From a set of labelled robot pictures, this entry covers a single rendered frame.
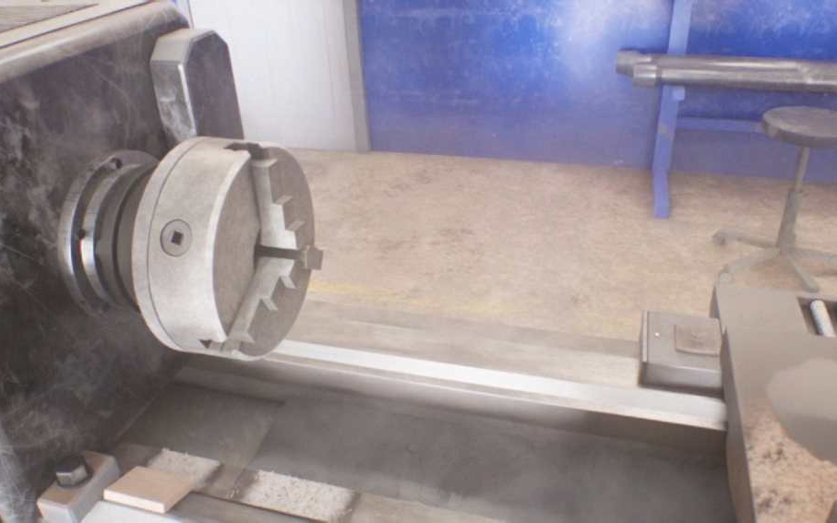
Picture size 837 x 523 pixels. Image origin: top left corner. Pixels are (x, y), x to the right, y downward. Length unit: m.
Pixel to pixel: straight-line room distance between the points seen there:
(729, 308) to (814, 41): 2.76
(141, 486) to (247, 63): 3.55
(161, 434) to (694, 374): 0.80
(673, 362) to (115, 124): 0.77
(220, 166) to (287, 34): 3.37
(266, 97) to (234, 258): 3.55
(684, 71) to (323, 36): 1.92
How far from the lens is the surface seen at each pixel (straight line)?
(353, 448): 1.04
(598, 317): 2.59
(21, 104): 0.79
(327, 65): 4.02
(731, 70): 3.27
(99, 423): 0.93
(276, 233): 0.76
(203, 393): 1.22
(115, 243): 0.80
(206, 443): 1.12
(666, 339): 1.02
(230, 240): 0.72
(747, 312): 1.11
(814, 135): 2.70
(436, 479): 0.99
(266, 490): 0.86
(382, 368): 1.00
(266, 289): 0.75
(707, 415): 0.97
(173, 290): 0.72
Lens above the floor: 1.46
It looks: 30 degrees down
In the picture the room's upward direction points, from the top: 3 degrees counter-clockwise
